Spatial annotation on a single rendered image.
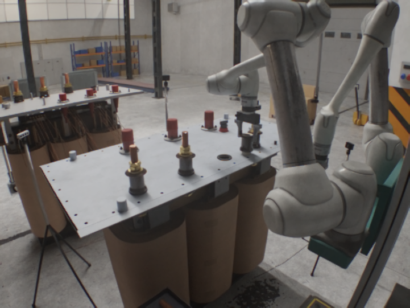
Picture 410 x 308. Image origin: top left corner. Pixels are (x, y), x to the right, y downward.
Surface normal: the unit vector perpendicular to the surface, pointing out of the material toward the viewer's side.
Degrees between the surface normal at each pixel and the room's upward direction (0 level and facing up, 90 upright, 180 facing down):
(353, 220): 98
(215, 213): 90
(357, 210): 88
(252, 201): 90
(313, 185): 58
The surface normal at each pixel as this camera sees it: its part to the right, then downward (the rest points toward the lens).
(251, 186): 0.01, 0.38
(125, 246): -0.29, 0.36
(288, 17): 0.36, 0.00
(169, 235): 0.68, 0.28
